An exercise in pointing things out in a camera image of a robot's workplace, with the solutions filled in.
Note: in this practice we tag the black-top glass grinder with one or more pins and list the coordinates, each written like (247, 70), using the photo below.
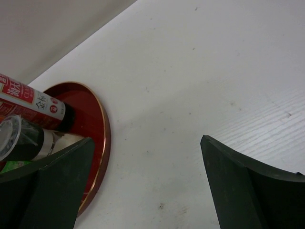
(21, 140)

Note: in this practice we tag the chili sauce bottle yellow cap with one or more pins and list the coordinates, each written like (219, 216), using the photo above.
(12, 165)

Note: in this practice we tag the tall soy sauce bottle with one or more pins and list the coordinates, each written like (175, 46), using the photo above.
(36, 107)

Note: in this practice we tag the round red lacquer tray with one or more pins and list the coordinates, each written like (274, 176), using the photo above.
(91, 121)

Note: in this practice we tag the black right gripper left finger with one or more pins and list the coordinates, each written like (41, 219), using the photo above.
(46, 194)

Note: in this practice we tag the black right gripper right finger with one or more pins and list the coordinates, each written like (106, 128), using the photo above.
(249, 194)

